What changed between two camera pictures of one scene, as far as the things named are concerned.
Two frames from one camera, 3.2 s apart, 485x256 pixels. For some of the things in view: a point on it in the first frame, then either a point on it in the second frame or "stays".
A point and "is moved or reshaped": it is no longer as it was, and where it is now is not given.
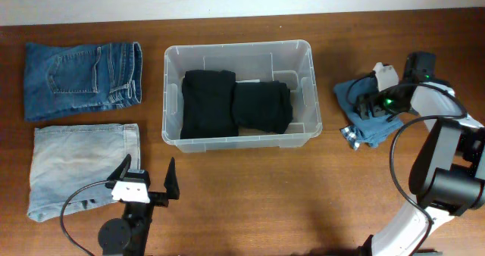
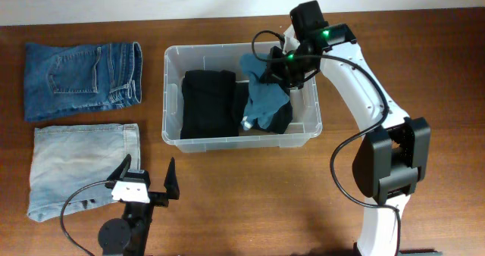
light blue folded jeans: (67, 157) stays
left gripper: (161, 199) stays
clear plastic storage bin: (289, 61) stays
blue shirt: (372, 131) is moved or reshaped
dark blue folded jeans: (64, 77) stays
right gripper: (374, 101) -> (271, 74)
